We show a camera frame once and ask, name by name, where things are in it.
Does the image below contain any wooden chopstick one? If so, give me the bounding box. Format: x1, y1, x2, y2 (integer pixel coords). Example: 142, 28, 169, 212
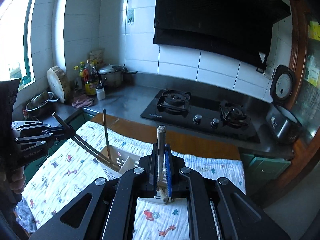
52, 112, 120, 172

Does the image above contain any wooden chopstick four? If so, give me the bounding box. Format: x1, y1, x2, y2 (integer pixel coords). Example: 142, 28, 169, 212
103, 108, 110, 159

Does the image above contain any wooden chopstick nine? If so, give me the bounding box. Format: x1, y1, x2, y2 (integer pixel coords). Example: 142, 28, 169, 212
157, 125, 174, 203

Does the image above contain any person left hand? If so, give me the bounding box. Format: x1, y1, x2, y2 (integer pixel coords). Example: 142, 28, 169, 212
9, 166, 26, 194

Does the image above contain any steel wok pan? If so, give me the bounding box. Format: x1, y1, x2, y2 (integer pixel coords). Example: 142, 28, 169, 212
25, 90, 59, 117

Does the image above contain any printed white table cloth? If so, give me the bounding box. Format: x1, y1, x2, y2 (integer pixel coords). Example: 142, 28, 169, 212
15, 121, 247, 240

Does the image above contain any white plastic utensil holder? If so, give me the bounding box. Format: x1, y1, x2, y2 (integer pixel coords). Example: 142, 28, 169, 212
99, 146, 172, 205

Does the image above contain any green base cabinet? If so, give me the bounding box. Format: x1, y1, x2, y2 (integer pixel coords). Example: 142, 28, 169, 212
240, 153, 291, 196

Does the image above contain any round wooden cutting board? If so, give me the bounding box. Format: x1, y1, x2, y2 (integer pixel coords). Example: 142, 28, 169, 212
47, 66, 71, 103

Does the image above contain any pink dish cloth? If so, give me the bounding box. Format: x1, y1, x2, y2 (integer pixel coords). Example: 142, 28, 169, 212
72, 94, 94, 108

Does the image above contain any small white jar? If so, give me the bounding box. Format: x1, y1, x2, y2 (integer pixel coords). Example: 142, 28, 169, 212
95, 84, 106, 100

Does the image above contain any yellow cap oil bottle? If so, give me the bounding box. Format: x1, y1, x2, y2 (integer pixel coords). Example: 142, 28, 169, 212
74, 61, 85, 90

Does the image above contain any dark soy sauce bottle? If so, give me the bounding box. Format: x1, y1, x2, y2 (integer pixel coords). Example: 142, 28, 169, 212
83, 59, 99, 96

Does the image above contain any black gas stove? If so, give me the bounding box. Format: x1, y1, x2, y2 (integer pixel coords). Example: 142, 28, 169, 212
140, 89, 260, 144

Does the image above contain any steel pressure cooker pot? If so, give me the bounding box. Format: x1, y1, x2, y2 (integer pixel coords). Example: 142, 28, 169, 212
98, 64, 138, 88

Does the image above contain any black rice cooker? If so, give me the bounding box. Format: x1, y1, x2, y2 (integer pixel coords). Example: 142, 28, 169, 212
266, 65, 302, 145

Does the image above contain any black range hood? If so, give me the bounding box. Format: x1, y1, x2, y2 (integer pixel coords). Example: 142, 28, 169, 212
153, 0, 291, 70

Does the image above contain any wooden glass display cabinet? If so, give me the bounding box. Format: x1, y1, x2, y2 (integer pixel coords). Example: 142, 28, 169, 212
252, 0, 319, 206

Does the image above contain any window with green frame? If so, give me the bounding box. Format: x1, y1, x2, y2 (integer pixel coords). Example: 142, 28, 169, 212
1, 0, 34, 90

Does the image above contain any wall power socket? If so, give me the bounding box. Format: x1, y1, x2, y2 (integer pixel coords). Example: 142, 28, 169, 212
264, 64, 275, 80

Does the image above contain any green wall hook plate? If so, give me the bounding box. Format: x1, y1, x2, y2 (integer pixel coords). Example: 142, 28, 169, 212
127, 9, 135, 25

